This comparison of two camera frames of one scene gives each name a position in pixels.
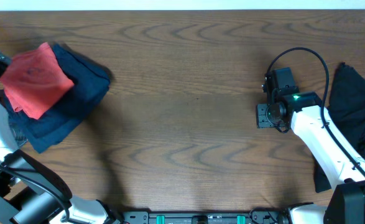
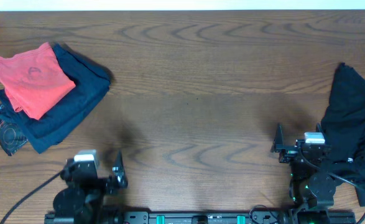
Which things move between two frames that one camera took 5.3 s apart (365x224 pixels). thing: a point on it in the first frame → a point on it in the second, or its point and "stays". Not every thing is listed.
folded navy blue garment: (90, 82) stays
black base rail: (258, 216) stays
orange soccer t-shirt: (35, 81) stays
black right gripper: (262, 119) → (289, 152)
